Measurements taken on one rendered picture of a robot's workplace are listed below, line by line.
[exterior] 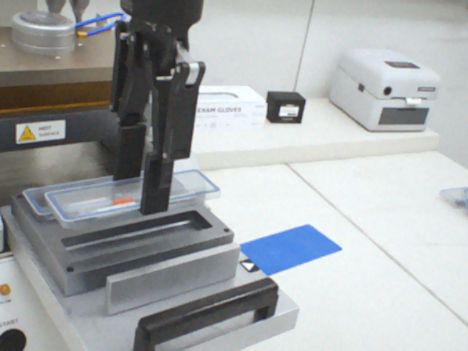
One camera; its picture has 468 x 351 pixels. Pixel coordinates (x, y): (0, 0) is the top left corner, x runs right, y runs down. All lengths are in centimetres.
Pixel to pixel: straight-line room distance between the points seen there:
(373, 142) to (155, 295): 108
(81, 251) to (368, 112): 112
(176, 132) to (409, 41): 151
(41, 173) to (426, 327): 65
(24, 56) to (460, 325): 79
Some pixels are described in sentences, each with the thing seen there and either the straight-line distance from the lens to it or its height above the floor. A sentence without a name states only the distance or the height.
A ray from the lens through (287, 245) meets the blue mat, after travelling 115.
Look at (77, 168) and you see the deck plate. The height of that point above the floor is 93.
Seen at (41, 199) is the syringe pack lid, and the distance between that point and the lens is 70.
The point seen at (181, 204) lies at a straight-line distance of 65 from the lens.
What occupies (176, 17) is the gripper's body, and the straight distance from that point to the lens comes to 54.
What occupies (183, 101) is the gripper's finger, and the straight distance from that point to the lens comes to 54.
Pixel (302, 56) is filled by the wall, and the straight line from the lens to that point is 177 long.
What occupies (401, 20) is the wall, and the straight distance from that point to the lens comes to 196.
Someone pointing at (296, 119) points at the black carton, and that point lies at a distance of 159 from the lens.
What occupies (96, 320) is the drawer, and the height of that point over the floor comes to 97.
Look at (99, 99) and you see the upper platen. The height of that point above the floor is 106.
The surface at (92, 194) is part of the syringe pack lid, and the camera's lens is 64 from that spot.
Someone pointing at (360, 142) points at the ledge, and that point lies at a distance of 158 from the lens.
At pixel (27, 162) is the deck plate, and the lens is 94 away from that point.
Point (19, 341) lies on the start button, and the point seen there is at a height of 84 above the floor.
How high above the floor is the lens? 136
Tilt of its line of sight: 27 degrees down
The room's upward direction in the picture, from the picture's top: 10 degrees clockwise
